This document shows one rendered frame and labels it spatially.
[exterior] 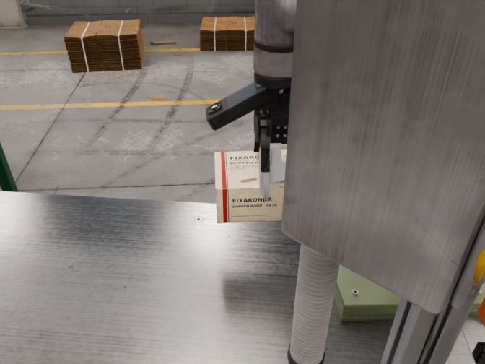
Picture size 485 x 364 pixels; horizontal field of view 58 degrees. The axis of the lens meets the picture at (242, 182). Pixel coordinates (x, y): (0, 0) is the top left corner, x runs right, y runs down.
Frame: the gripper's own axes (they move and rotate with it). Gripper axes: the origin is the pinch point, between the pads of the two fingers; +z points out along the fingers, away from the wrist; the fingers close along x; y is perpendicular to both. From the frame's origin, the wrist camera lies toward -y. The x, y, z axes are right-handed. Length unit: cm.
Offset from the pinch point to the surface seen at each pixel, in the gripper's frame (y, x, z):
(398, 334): 10.9, -38.4, -5.9
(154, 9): -77, 489, 86
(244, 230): -1.9, 5.5, 17.5
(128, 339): -22.9, -20.5, 17.9
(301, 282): -1.4, -42.5, -18.9
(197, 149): -19, 181, 101
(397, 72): -1, -50, -39
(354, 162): -2, -50, -35
